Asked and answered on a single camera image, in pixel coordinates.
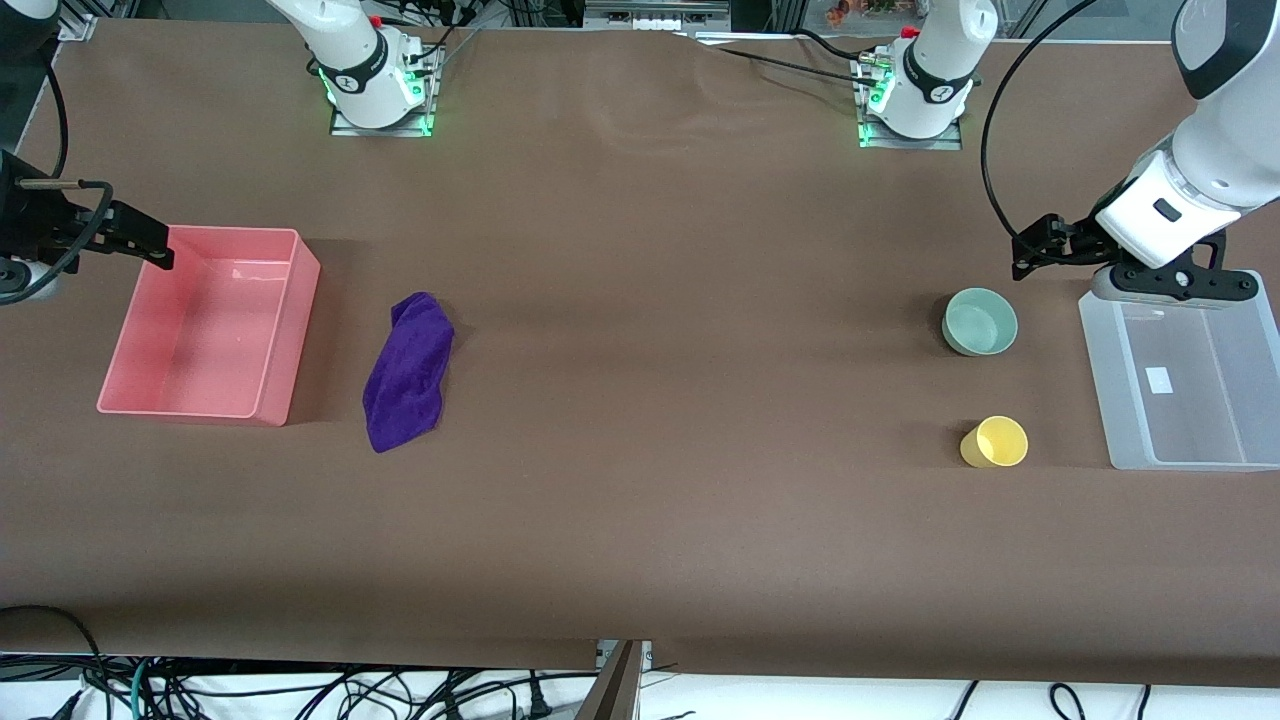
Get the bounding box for green ceramic bowl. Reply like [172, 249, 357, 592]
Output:
[942, 287, 1020, 358]

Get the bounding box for purple cloth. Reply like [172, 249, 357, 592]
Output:
[362, 291, 456, 455]

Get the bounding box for yellow plastic cup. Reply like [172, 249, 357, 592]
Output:
[960, 415, 1030, 470]

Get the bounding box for pink plastic bin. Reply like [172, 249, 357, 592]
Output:
[96, 225, 322, 428]

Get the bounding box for translucent plastic bin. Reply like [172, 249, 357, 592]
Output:
[1078, 290, 1280, 472]

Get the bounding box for white power strip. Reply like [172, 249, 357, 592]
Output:
[584, 0, 733, 31]

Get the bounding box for wooden board edge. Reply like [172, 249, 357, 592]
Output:
[578, 640, 643, 720]

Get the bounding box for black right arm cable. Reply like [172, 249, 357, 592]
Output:
[0, 60, 115, 301]

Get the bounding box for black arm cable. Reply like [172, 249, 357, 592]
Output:
[0, 60, 115, 301]
[982, 0, 1101, 241]

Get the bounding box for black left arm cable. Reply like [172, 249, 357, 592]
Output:
[982, 0, 1101, 241]

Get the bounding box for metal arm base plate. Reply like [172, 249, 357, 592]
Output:
[329, 44, 443, 139]
[856, 54, 965, 152]

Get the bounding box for black cable on table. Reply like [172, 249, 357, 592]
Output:
[690, 28, 886, 91]

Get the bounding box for black floor cable bundle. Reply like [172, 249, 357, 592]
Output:
[0, 604, 601, 720]

